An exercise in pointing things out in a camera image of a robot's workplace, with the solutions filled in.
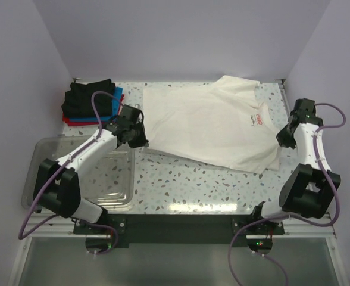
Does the white printed t-shirt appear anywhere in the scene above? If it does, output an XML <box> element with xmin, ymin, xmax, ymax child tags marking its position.
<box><xmin>142</xmin><ymin>76</ymin><xmax>280</xmax><ymax>174</ymax></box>

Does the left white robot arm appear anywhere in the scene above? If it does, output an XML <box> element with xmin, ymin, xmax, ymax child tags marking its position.
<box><xmin>30</xmin><ymin>105</ymin><xmax>148</xmax><ymax>225</ymax></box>

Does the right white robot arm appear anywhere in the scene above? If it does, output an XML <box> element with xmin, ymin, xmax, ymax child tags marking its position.
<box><xmin>251</xmin><ymin>98</ymin><xmax>341</xmax><ymax>223</ymax></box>

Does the folded blue t-shirt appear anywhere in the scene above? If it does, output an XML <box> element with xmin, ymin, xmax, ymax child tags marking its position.
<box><xmin>62</xmin><ymin>87</ymin><xmax>124</xmax><ymax>127</ymax></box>

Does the clear plastic bin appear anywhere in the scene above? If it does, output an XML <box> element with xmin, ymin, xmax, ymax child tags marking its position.
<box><xmin>21</xmin><ymin>136</ymin><xmax>135</xmax><ymax>210</ymax></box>

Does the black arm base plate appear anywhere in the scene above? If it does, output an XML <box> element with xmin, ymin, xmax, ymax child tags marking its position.
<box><xmin>73</xmin><ymin>213</ymin><xmax>286</xmax><ymax>250</ymax></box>

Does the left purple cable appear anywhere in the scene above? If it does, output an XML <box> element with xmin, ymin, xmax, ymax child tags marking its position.
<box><xmin>17</xmin><ymin>91</ymin><xmax>125</xmax><ymax>257</ymax></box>

